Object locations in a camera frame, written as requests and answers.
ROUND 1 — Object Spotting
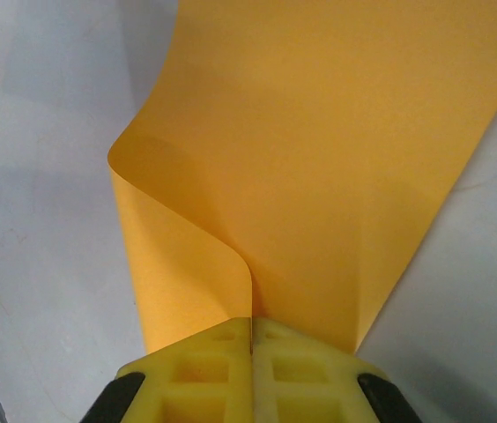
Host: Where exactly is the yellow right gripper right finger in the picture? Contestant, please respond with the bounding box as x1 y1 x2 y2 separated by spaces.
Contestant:
250 316 422 423

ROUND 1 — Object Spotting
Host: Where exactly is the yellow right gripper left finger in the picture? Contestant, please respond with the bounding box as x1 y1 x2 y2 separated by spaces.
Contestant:
80 316 254 423

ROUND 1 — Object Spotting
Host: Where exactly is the orange paper sheet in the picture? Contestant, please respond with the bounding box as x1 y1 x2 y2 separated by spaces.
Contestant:
107 0 497 356

